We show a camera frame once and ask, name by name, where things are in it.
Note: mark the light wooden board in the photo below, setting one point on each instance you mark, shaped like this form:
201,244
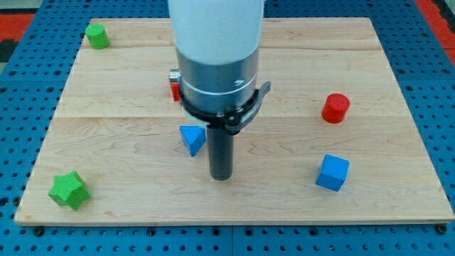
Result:
117,125

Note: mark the green cylinder block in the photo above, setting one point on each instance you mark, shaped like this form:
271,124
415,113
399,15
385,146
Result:
97,36

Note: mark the green star block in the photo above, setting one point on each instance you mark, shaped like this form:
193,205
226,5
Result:
69,190

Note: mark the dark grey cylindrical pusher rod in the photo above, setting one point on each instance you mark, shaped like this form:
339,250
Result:
220,149

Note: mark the red block behind arm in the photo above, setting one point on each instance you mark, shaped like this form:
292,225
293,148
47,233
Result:
175,89

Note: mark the blue cube block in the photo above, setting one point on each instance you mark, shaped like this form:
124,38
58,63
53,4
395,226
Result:
333,172

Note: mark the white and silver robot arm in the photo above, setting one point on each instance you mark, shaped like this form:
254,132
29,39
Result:
217,43

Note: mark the red cylinder block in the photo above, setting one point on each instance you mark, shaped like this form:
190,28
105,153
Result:
335,108

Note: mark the blue triangle block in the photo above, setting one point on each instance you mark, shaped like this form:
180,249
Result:
193,137

